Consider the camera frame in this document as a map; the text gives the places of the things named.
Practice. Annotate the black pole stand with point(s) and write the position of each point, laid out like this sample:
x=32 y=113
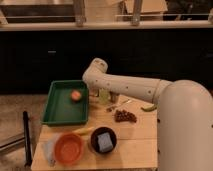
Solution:
x=27 y=140

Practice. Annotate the pile of brown nuts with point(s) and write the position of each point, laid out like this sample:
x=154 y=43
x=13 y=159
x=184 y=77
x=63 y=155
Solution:
x=123 y=115

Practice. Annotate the orange bowl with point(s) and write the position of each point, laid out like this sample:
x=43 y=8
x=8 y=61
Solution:
x=68 y=149

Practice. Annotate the yellow banana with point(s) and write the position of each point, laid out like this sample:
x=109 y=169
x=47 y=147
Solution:
x=83 y=131

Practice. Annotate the metal spoon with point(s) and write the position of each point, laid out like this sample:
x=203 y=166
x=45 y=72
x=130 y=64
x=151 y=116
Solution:
x=111 y=108

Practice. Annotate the green plastic tray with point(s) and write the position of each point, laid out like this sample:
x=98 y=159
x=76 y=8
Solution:
x=60 y=109

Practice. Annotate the black bowl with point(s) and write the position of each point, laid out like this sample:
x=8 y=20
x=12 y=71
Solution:
x=97 y=132

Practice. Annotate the green pepper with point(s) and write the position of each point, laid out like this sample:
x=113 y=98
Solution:
x=149 y=109

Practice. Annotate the blue grey sponge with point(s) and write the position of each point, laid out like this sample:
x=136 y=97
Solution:
x=105 y=143

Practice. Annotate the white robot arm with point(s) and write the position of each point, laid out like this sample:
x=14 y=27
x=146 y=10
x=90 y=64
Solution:
x=184 y=115

